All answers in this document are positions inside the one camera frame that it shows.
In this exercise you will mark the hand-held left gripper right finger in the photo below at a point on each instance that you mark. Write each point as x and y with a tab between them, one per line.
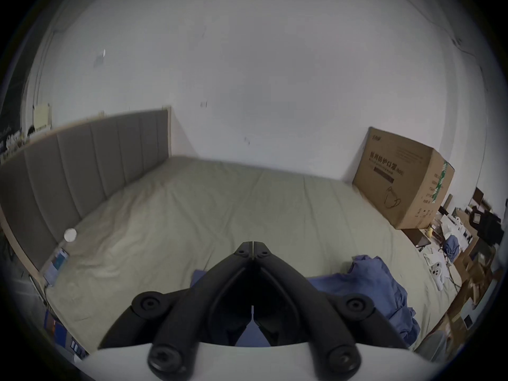
317	312

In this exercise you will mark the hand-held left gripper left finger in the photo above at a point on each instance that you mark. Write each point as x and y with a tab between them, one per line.
186	312

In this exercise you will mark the plastic water bottle white cap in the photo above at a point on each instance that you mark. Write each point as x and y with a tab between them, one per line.
59	258

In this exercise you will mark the brown cardboard carton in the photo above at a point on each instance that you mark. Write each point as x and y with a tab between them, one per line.
404	177

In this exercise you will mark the grey padded headboard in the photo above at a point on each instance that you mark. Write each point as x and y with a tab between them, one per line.
79	161

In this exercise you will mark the bed with pale green sheet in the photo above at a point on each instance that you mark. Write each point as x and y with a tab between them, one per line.
222	212

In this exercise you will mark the white hand controller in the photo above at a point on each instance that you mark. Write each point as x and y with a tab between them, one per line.
437	273

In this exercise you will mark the dark blue shirt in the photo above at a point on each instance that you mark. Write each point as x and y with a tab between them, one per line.
373	288

